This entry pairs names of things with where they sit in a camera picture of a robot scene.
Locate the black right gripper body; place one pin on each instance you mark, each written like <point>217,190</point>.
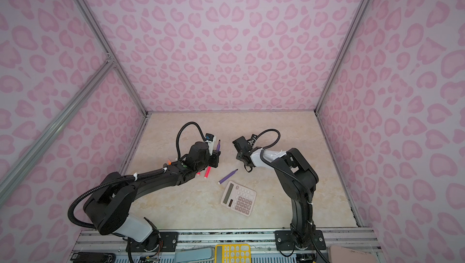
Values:
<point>240,156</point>

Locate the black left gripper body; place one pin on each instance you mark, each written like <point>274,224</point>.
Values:
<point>212,160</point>

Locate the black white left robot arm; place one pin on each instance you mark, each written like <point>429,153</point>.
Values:
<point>108,207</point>

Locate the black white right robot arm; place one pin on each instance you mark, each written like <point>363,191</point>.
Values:
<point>298,180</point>

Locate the pink white calculator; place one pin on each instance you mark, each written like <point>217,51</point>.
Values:
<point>238,198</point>

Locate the grey blue case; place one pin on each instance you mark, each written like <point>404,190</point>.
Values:
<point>194,255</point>

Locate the yellow calculator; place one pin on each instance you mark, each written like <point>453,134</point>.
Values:
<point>232,253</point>

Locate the pink box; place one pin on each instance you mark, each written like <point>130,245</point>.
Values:
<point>337,254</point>

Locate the black stapler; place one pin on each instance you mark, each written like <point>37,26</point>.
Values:
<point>91,257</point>

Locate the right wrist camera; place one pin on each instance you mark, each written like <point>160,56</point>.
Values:
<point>252,140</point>

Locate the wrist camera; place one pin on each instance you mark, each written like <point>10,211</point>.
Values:
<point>210,139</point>
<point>252,140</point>

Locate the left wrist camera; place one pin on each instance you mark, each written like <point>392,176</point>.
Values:
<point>210,139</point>

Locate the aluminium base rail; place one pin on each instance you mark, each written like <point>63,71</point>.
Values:
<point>262,244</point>

